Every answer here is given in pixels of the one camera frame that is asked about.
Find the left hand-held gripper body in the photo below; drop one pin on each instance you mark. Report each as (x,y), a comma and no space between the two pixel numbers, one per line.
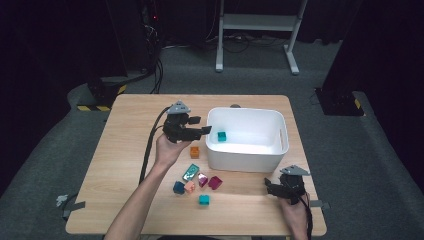
(176,128)

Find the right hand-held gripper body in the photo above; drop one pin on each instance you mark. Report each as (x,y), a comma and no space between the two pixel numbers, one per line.
(293,188)

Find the orange toy block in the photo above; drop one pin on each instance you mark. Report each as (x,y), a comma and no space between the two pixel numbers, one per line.
(194,152)

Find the small cyan toy block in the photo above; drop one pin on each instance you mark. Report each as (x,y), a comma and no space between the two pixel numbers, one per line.
(221,136)

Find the long teal green toy block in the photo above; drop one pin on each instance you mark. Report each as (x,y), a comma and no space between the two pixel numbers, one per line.
(191,172)

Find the shiny magenta toy block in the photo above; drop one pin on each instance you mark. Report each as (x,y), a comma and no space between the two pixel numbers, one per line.
(202,180)

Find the dark magenta toy block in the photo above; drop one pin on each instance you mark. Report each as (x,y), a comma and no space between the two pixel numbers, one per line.
(215,182)

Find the salmon pink toy block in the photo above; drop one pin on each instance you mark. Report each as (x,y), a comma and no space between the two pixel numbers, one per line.
(189,186)

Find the white plastic bin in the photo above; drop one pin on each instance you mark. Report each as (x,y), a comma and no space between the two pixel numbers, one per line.
(253,123)

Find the dark blue toy block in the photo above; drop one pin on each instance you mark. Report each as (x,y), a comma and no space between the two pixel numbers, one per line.
(178,187)

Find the person's left hand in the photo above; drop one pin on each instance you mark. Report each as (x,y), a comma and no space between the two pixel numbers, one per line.
(168,151)

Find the person's right hand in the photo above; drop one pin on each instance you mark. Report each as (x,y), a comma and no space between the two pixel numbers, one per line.
(296,215)

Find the grey tape strip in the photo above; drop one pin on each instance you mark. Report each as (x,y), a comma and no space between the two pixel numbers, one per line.
(320,204)
(75,206)

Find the dark table grommet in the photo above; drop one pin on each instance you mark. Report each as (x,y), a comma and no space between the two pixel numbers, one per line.
(235,106)

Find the black yellow-striped stand base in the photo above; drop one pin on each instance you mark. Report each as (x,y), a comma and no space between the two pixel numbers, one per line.
(103,95)

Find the white metal stand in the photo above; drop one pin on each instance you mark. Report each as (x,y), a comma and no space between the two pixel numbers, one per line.
(256,22)

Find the crumpled white tape piece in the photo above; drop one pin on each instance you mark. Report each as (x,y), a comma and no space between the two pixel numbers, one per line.
(61,200)

